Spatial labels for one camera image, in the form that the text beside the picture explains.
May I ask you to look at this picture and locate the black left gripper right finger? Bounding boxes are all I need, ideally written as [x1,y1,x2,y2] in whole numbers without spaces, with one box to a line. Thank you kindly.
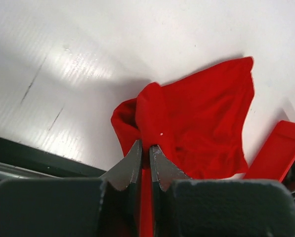
[149,145,295,237]

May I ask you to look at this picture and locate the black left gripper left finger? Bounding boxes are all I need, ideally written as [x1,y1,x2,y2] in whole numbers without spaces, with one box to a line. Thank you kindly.
[0,141,142,237]

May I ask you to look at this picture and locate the red t-shirt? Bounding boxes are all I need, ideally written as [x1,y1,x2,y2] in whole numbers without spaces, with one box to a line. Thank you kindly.
[111,57,254,237]

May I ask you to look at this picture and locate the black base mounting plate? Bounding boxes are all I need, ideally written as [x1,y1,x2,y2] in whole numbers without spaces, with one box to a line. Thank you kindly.
[0,138,105,178]

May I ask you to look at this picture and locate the red plastic tray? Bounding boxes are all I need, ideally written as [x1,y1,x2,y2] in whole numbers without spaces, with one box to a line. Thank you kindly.
[243,120,295,182]

